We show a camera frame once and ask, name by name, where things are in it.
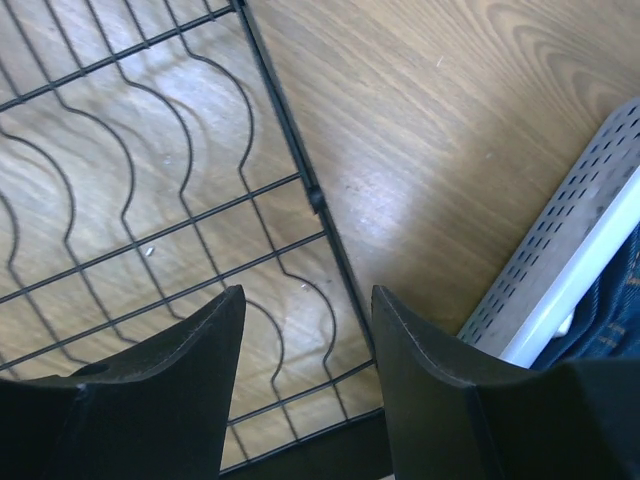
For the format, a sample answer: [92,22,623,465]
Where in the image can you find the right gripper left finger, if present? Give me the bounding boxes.
[1,286,246,479]

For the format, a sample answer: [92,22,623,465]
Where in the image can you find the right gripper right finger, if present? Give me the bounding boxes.
[371,286,639,479]

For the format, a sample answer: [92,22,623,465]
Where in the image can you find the black wire dish rack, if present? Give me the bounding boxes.
[1,1,391,479]

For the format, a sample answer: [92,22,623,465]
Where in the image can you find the dark blue jeans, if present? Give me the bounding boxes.
[532,229,639,370]

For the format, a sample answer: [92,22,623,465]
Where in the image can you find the white plastic laundry basket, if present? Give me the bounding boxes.
[457,98,639,368]

